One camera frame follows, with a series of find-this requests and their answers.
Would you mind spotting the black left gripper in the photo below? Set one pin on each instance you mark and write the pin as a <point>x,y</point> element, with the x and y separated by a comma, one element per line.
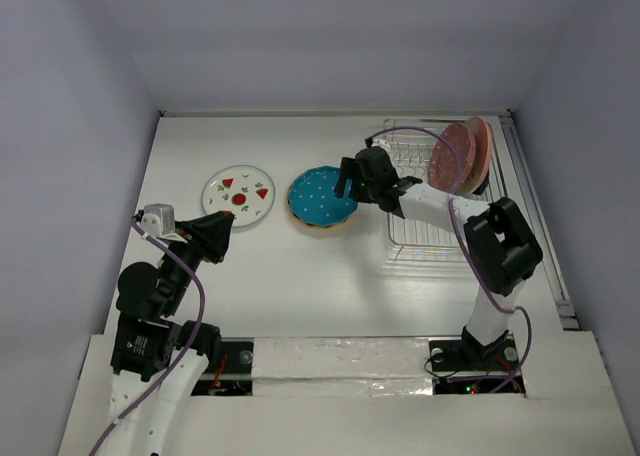
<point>209,233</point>

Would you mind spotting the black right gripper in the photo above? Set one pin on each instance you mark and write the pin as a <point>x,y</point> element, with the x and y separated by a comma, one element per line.
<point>355,182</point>

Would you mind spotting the blue dotted plate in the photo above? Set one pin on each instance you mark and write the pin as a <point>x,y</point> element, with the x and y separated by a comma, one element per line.
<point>319,181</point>

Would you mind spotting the white watermelon pattern plate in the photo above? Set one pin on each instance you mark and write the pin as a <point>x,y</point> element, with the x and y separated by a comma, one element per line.
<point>245,191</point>

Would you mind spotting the yellow dotted plate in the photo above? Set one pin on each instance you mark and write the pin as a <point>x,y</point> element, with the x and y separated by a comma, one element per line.
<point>320,211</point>

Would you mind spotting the maroon dotted plate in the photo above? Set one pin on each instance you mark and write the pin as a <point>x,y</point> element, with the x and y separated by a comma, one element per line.
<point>452,158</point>

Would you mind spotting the pink plate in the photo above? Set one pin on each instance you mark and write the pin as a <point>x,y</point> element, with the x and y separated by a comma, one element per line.
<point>484,138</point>

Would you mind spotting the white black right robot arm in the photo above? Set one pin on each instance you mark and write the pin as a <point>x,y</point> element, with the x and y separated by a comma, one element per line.
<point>495,238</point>

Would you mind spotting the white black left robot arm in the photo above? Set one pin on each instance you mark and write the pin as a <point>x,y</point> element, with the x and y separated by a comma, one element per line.
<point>162,345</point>

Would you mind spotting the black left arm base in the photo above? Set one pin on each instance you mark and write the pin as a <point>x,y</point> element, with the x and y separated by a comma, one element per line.
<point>231,375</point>

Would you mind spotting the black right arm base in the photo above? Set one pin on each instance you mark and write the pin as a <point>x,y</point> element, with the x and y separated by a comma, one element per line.
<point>451,357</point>

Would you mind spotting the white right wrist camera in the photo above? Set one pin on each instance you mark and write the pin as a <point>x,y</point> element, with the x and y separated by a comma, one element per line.
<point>376,141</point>

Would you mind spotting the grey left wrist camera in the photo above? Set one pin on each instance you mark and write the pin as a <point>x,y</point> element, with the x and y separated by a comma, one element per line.
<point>158,220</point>

